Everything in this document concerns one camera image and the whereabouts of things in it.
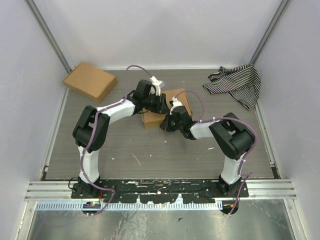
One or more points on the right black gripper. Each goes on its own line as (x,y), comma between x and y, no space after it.
(166,125)

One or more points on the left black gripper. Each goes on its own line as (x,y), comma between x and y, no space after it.
(163,108)

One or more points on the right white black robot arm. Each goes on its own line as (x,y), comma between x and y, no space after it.
(234,137)

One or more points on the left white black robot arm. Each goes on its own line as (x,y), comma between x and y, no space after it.
(91,129)

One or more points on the folded brown cardboard box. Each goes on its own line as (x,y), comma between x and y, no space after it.
(91,82)

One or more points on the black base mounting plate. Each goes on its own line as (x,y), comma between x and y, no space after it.
(157,191)

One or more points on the striped black white cloth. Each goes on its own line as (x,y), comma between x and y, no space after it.
(241,83)

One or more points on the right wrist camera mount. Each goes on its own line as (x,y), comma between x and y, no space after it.
(174,103)

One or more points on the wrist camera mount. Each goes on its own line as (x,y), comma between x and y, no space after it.
(156,86)
(174,103)

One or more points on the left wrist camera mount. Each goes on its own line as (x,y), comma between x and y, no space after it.
(156,86)

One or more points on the aluminium rail front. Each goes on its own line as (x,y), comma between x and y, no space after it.
(258,189)

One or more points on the slotted grey cable duct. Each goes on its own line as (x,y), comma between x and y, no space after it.
(95,206)

